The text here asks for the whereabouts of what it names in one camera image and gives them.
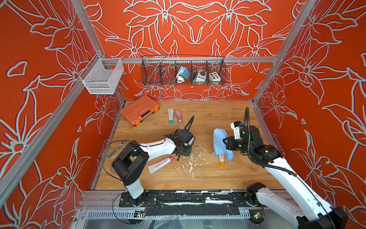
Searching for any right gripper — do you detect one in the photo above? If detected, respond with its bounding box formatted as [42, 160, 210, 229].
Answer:
[221, 136, 253, 156]

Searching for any pink translucent tube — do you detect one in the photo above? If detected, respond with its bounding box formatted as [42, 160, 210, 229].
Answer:
[175, 109, 183, 125]

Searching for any blue microfiber cloth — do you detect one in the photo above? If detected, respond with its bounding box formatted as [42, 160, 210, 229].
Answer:
[212, 128, 234, 163]

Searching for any green cap toothpaste tube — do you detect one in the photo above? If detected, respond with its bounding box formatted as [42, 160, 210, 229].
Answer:
[168, 108, 174, 124]

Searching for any pink cap toothpaste tube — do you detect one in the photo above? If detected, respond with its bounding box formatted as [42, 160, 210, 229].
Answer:
[148, 156, 174, 174]

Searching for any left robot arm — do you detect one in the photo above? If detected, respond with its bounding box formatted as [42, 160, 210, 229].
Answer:
[112, 116, 195, 207]

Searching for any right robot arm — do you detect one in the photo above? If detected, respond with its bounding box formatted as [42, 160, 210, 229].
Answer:
[223, 107, 348, 229]

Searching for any orange cap toothpaste tube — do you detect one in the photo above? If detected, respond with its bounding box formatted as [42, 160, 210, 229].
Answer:
[219, 154, 226, 167]

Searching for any orange tool case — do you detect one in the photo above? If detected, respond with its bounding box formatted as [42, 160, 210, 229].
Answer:
[120, 95, 160, 127]

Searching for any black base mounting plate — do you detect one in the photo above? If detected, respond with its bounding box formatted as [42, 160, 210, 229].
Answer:
[119, 189, 263, 218]

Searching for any white round dial device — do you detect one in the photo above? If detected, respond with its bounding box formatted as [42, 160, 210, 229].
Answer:
[193, 68, 207, 85]

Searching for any white button box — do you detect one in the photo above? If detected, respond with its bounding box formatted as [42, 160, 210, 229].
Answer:
[209, 72, 221, 85]

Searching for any teal white charger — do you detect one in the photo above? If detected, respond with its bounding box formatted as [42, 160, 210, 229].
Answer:
[176, 66, 191, 84]

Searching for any ratchet wrench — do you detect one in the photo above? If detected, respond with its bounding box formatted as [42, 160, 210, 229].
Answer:
[107, 141, 125, 159]

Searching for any clear plastic bin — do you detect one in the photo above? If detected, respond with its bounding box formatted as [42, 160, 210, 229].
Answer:
[81, 59, 124, 95]

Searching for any black wire basket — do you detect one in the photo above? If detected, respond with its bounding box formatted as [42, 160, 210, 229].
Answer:
[141, 54, 227, 86]

